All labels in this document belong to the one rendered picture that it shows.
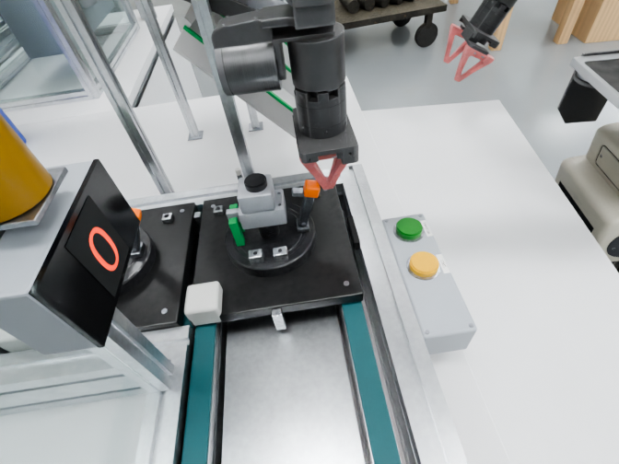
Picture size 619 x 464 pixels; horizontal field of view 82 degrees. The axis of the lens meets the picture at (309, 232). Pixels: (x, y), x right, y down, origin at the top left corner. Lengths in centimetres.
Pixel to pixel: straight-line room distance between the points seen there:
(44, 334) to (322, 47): 31
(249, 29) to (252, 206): 21
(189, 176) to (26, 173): 69
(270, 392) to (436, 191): 53
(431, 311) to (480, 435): 17
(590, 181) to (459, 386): 63
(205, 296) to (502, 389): 42
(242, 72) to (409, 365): 37
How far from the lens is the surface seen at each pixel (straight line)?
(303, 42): 37
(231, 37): 38
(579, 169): 107
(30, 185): 26
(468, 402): 57
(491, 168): 90
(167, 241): 62
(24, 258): 27
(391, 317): 49
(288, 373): 51
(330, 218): 58
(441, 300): 51
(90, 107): 143
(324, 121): 40
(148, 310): 55
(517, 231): 77
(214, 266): 56
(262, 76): 38
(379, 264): 54
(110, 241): 31
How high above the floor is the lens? 139
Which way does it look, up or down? 48 degrees down
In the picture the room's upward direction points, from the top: 8 degrees counter-clockwise
